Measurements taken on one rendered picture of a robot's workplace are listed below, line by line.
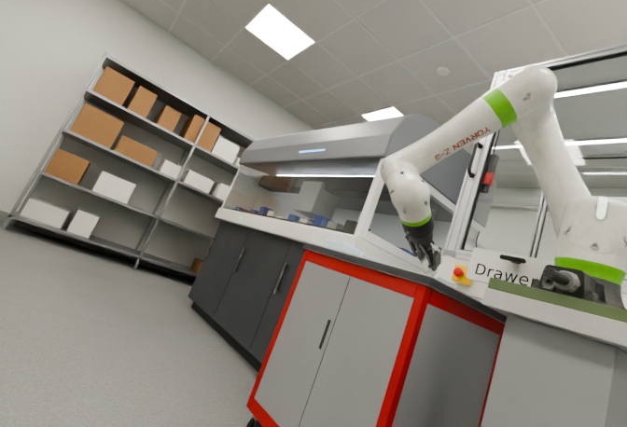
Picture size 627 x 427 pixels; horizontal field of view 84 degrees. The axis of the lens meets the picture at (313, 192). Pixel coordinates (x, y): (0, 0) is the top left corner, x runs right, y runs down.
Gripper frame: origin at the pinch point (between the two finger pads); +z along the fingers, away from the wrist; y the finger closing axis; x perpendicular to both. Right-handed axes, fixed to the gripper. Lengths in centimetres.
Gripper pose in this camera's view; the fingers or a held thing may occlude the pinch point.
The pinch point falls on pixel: (429, 267)
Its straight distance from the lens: 130.0
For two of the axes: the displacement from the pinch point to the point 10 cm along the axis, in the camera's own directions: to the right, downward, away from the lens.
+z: 3.6, 7.2, 5.9
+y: -5.9, -3.2, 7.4
